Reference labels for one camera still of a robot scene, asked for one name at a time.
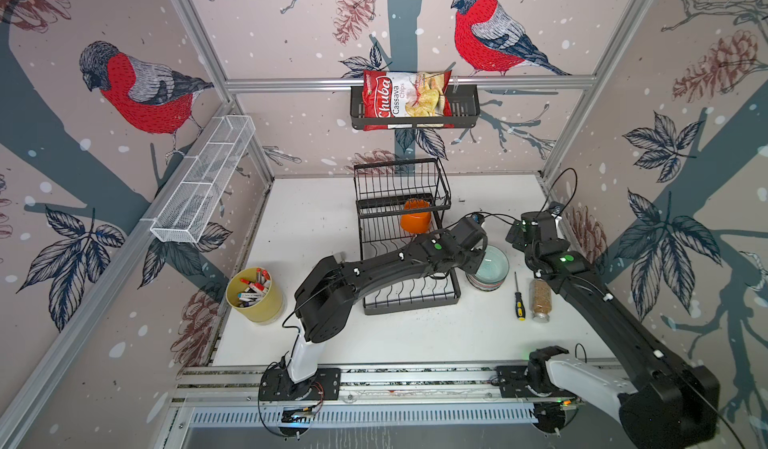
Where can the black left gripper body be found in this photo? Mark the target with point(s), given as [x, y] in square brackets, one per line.
[469, 260]

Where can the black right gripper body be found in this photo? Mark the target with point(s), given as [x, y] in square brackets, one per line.
[515, 241]

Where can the light green ceramic bowl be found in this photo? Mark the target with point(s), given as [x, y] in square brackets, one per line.
[494, 266]

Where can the orange plastic bowl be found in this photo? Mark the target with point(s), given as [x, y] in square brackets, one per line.
[418, 216]

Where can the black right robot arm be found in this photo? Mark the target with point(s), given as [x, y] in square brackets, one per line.
[664, 402]

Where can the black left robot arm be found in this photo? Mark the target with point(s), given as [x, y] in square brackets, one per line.
[324, 300]

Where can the pink patterned glass bowl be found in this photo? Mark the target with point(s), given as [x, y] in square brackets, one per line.
[484, 285]

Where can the glass spice jar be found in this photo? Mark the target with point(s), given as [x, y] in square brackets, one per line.
[541, 300]

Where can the yellow black screwdriver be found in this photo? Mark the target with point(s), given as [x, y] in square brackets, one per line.
[519, 303]

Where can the red cassava chips bag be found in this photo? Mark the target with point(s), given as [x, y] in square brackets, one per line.
[405, 94]

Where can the yellow cup with markers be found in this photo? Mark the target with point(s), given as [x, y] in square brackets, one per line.
[254, 293]

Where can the black wire dish rack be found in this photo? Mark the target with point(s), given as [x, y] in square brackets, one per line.
[382, 191]

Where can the black wall basket shelf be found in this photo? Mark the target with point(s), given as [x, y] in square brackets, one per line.
[457, 107]

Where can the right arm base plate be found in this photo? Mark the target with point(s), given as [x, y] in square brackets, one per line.
[514, 382]

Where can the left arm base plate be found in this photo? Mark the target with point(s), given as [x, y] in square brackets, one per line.
[276, 385]

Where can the white wire mesh shelf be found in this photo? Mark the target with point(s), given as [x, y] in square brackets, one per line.
[191, 205]

